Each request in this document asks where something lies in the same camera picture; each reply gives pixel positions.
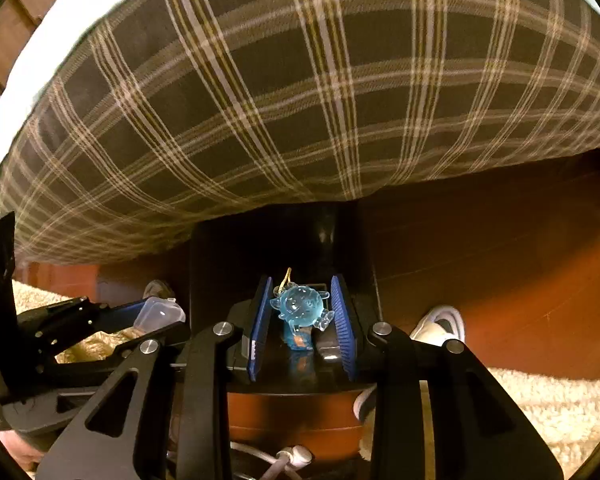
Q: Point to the brown wooden bed frame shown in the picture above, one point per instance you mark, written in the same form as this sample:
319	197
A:
480	260

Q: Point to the yellow crinkled bag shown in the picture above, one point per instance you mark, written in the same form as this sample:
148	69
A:
97	345

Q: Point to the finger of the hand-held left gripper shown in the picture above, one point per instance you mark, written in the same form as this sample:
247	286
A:
122	317
130	352

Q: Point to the beige shaggy rug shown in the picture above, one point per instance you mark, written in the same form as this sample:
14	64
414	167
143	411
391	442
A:
555	410

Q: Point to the black glossy stand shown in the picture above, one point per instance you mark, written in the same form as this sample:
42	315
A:
300	240

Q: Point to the blue translucent toy figure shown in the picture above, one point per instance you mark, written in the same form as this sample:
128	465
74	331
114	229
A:
297	307

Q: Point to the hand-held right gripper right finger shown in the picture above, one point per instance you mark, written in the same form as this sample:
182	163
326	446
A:
344	330

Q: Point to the white bed sheet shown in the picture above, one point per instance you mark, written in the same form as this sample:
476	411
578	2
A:
35	67

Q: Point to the clear plastic container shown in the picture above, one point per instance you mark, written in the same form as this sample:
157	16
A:
160	312

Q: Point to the dark plaid blanket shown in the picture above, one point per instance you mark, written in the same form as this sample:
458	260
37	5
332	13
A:
330	100

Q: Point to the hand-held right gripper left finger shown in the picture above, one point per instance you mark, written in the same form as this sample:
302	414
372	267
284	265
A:
260	330

